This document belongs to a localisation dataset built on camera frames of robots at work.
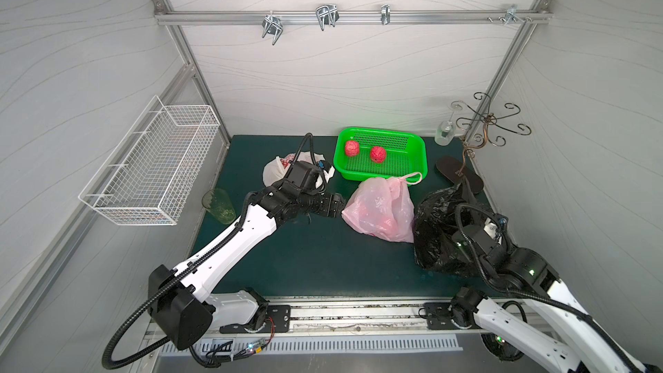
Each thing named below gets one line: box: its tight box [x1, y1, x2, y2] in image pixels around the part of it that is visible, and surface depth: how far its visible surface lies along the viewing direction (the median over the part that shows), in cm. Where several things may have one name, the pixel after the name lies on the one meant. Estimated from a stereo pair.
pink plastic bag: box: [341, 171, 424, 243], surface depth 88 cm
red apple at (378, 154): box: [370, 145, 386, 164], surface depth 110 cm
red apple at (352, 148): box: [345, 139, 360, 158], surface depth 113 cm
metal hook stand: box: [450, 91, 532, 178], surface depth 85 cm
